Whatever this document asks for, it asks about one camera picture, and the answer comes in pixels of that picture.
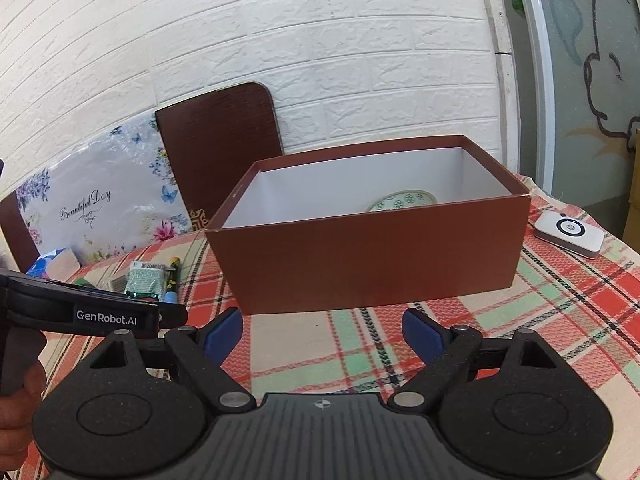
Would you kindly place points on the yellow capped marker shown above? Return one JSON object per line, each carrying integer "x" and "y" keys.
{"x": 172, "y": 280}

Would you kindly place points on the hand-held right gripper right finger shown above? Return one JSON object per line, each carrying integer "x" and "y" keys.
{"x": 422, "y": 334}

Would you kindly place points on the brown cardboard box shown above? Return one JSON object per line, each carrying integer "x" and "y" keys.
{"x": 350, "y": 260}

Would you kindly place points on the small grey packet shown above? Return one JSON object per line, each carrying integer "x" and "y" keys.
{"x": 115, "y": 284}

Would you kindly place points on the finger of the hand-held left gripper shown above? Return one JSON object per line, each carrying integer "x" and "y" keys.
{"x": 172, "y": 316}

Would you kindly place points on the tan cardboard carton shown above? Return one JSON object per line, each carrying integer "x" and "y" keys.
{"x": 634, "y": 200}

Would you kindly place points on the cartoon printed glass door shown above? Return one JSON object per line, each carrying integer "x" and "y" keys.
{"x": 575, "y": 85}

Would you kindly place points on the white pocket router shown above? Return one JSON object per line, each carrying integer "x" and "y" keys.
{"x": 567, "y": 232}

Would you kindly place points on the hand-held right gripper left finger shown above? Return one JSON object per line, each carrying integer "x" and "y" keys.
{"x": 222, "y": 334}

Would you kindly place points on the plaid tablecloth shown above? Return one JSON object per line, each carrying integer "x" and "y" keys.
{"x": 350, "y": 340}

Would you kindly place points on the floral white gift bag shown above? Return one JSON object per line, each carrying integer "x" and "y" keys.
{"x": 100, "y": 195}

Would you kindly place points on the blue tissue pack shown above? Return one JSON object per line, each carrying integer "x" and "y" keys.
{"x": 55, "y": 262}

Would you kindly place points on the round green patterned tape roll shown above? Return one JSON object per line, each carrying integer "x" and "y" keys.
{"x": 400, "y": 201}

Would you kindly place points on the person's left hand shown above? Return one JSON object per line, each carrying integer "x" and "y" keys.
{"x": 15, "y": 420}

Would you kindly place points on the green packet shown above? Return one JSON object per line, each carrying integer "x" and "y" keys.
{"x": 145, "y": 282}

